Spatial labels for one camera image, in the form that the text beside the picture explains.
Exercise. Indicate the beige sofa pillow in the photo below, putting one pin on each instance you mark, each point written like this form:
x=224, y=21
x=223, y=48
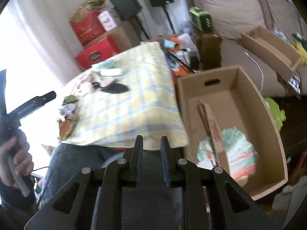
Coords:
x=232, y=17
x=283, y=15

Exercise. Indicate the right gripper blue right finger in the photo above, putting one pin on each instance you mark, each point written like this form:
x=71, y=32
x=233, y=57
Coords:
x=169, y=162

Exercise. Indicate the red chocolate gift box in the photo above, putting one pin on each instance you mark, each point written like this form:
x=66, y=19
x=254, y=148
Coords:
x=98, y=52

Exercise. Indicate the yellow plaid tablecloth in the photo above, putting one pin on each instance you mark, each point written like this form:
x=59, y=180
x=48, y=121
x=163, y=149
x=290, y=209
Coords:
x=148, y=108

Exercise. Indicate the pink tissue box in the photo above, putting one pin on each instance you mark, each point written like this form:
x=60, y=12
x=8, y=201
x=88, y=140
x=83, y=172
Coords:
x=109, y=19

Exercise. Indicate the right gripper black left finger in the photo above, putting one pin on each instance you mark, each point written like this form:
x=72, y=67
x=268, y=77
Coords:
x=136, y=160

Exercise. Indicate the left black speaker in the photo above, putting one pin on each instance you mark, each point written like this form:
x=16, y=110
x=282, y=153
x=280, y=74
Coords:
x=127, y=8

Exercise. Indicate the green cartoon lunchbox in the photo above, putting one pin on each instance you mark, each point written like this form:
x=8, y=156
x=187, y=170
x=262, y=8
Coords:
x=277, y=114

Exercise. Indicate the large cardboard box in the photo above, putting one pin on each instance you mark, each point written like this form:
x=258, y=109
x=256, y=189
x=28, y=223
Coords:
x=237, y=106

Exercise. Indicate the orange yellow chip bag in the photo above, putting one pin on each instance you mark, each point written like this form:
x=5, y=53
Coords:
x=66, y=126

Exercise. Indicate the red tea gift bag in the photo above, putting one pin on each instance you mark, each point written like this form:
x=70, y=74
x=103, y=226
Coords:
x=86, y=26

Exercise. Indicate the green portable radio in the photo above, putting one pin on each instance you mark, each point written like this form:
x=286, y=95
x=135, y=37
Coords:
x=201, y=19

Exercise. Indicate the brown carton under bags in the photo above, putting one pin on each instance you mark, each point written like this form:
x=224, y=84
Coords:
x=124, y=36

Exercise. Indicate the brown wooden folding fan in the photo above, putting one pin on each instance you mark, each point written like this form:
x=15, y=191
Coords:
x=214, y=132

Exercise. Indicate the painted paper hand fan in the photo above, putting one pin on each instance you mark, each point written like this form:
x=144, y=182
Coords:
x=241, y=155

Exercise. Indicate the person's left hand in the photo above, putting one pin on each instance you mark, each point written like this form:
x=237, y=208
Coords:
x=22, y=158

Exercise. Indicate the cardboard tray on sofa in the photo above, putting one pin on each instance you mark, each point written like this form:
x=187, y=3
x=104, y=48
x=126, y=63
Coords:
x=274, y=51

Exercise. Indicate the green pea snack packet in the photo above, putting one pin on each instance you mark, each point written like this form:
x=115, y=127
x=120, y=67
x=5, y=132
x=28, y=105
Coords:
x=70, y=99

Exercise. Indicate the brown sofa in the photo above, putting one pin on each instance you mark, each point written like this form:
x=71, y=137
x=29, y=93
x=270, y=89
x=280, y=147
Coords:
x=270, y=83

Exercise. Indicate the pink handheld fan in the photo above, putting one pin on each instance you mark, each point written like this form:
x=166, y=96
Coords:
x=92, y=81

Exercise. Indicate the brown paper bag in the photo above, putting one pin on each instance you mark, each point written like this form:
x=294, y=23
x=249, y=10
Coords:
x=85, y=8

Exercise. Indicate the silver snack packet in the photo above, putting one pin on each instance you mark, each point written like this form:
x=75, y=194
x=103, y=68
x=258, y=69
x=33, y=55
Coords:
x=67, y=109

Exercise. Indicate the mint green handheld fan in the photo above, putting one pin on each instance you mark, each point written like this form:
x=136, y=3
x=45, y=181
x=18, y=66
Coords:
x=107, y=68

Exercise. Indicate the white sheer curtain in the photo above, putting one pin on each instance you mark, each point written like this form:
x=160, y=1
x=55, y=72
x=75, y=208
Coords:
x=27, y=46

